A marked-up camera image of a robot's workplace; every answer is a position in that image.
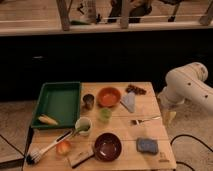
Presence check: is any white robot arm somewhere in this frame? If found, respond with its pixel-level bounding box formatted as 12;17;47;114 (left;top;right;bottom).
157;62;213;126

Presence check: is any orange bowl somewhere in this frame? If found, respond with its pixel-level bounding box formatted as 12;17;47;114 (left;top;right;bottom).
97;87;121;107

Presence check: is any dark purple bowl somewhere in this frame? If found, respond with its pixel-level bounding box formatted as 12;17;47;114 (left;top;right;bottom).
93;133;122;162

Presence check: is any blue sponge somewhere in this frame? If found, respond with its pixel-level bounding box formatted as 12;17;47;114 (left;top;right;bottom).
136;138;158;155

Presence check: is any grey blue cloth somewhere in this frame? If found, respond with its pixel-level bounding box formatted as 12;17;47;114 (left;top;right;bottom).
121;92;135;113

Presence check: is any dark grape bunch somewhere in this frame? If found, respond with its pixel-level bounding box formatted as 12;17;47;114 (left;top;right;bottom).
125;84;146;95

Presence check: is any small green cup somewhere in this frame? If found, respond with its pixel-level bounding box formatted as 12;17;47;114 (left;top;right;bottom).
99;108;111;123

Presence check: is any small metal cup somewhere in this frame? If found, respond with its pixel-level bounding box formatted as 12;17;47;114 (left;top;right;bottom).
83;94;94;110

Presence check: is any white mug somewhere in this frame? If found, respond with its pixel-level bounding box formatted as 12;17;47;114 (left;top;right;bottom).
75;117;92;136

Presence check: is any green spoon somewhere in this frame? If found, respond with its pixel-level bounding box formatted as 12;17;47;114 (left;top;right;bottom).
70;125;90;137

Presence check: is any wooden block tool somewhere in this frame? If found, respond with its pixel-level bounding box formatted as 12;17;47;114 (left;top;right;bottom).
69;149;94;168

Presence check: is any green plastic tray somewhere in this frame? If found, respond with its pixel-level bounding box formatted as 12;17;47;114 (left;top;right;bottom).
31;82;81;130

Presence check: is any peach fruit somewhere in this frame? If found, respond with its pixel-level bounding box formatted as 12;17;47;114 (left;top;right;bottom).
56;140;71;155

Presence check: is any white dish brush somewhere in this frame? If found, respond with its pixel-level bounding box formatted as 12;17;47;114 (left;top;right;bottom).
26;131;72;165

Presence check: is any black floor cable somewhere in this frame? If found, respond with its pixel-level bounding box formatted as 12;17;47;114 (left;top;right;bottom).
170;133;213;171

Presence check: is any wooden shelf rail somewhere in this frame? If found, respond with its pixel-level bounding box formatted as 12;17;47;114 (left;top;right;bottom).
0;0;211;36

